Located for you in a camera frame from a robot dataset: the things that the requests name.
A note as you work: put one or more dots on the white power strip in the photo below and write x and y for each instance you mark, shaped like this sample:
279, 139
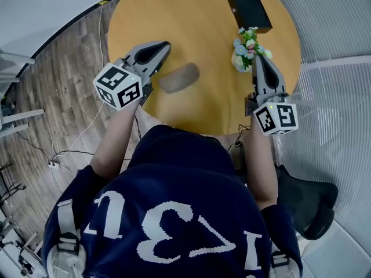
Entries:
54, 165

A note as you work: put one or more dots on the black metal rack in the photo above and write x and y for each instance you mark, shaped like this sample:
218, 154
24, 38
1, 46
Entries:
11, 184

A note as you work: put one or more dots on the brown felt pouch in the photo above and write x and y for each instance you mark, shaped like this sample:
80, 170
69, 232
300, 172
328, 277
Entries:
179, 78

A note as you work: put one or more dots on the black rectangular box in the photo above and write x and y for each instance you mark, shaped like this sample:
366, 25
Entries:
249, 7

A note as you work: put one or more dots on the artificial flowers in white pot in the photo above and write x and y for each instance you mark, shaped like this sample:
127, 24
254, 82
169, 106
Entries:
246, 46

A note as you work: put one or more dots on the person's navy printed shirt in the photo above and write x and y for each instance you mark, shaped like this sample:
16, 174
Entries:
174, 178

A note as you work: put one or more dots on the grey metal equipment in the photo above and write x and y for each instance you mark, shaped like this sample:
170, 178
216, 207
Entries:
17, 242

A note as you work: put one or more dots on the black mesh office chair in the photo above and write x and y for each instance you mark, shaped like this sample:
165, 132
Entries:
307, 201

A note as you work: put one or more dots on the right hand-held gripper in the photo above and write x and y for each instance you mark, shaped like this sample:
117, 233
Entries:
275, 117

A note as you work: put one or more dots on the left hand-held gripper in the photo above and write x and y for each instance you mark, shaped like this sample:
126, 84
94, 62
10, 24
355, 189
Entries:
119, 82

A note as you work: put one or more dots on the person's left forearm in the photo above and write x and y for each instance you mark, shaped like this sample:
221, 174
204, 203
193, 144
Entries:
116, 143

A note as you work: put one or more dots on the white desk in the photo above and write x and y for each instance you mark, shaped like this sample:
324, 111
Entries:
23, 113

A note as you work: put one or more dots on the white counter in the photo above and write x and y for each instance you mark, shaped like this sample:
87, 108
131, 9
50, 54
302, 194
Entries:
324, 256

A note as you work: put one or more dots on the person's right forearm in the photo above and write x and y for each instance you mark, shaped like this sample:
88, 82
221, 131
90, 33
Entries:
262, 166

